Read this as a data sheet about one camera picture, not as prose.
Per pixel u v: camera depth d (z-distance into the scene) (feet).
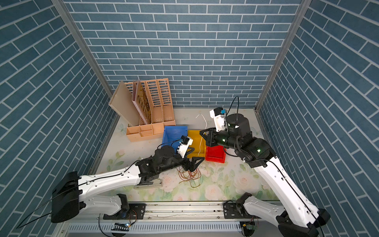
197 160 2.07
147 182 1.82
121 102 3.23
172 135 3.42
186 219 2.41
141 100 3.17
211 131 1.80
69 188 1.40
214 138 1.75
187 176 2.82
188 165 2.03
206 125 3.67
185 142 2.00
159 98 3.71
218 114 1.77
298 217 1.20
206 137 1.99
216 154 2.92
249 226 2.32
